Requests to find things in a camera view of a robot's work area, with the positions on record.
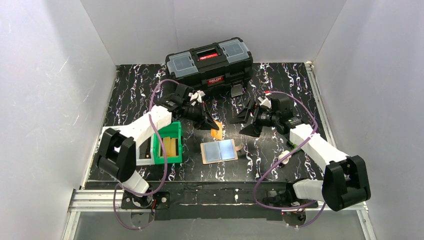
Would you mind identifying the yellow and white credit card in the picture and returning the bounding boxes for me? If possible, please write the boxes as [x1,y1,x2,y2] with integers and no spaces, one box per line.
[210,120,223,141]

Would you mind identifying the yellow cards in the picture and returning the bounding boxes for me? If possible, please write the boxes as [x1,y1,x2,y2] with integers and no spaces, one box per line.
[162,136,179,158]

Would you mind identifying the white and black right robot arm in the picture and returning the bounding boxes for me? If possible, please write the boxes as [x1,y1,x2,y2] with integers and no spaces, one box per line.
[230,91,372,212]

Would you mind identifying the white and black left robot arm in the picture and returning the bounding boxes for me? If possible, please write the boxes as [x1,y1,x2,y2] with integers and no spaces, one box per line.
[94,83,219,197]

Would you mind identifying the green plastic bin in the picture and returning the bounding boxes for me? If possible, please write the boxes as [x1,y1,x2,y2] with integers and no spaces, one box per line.
[151,121,183,165]

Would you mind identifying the black plastic toolbox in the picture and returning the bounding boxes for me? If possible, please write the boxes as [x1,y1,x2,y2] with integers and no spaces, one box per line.
[165,37,253,98]

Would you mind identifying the white plastic bin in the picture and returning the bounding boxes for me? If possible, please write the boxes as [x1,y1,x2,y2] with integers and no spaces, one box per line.
[96,123,156,166]

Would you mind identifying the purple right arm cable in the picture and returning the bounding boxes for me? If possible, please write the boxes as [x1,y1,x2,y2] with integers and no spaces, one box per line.
[252,91,327,229]

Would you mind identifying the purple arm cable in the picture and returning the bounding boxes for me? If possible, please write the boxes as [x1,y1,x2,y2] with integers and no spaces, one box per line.
[112,79,181,231]
[252,91,327,229]

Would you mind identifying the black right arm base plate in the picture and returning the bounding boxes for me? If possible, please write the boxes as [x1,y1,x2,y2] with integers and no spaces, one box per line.
[262,190,319,213]

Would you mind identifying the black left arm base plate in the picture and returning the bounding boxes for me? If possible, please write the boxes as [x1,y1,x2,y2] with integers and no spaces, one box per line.
[120,191,171,210]

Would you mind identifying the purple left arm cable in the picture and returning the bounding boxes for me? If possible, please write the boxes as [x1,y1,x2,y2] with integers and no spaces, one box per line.
[112,79,181,231]

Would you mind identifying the aluminium front rail frame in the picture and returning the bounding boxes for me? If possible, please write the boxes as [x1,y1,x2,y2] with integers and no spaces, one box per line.
[62,190,376,240]

